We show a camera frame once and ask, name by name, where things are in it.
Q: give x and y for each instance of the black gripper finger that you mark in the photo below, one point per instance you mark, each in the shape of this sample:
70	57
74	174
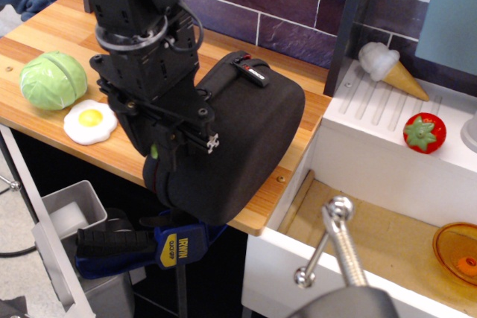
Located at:
171	148
140	128

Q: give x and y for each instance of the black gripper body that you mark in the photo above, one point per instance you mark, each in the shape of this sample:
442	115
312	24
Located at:
146	72

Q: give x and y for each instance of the green taped zipper pull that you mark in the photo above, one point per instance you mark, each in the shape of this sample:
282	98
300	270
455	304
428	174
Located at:
154	151

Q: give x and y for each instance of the black zipper bag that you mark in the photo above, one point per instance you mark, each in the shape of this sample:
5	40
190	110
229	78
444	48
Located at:
257	113

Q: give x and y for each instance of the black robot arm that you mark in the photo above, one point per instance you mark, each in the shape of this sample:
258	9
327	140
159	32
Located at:
142	17

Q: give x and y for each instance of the toy fried egg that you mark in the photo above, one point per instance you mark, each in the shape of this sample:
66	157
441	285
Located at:
89	122

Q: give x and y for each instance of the blue Irwin bar clamp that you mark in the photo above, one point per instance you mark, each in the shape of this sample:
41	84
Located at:
170	240

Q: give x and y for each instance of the green toy cabbage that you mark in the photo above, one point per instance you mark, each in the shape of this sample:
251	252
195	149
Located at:
53	81

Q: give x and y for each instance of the grey plastic bin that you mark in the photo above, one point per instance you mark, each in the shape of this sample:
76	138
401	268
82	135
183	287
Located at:
60	215

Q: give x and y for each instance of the toy ice cream cone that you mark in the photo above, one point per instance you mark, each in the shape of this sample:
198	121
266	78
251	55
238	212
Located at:
383	64

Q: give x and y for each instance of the white toy sink unit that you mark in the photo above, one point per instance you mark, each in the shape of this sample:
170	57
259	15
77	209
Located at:
401	199

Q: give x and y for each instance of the red toy tomato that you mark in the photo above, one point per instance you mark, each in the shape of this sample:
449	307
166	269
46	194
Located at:
424	133

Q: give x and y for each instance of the grey knob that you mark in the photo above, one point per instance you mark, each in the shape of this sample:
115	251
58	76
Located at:
469	133

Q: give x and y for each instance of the orange plastic bowl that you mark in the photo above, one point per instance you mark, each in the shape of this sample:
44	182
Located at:
454	246

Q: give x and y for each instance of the dark shelf post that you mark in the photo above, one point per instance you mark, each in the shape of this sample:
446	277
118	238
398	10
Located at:
346	44

